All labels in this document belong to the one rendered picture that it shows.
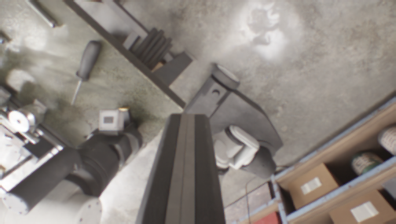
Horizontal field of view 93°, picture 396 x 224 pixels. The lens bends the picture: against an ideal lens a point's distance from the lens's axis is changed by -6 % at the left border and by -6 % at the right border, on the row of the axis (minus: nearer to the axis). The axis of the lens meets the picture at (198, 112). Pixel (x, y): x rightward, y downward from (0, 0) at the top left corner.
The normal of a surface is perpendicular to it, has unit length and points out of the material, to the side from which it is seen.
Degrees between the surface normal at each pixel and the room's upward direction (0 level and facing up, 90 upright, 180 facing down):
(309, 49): 0
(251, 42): 0
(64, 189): 90
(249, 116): 0
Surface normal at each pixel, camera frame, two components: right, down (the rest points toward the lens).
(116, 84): -0.13, 0.40
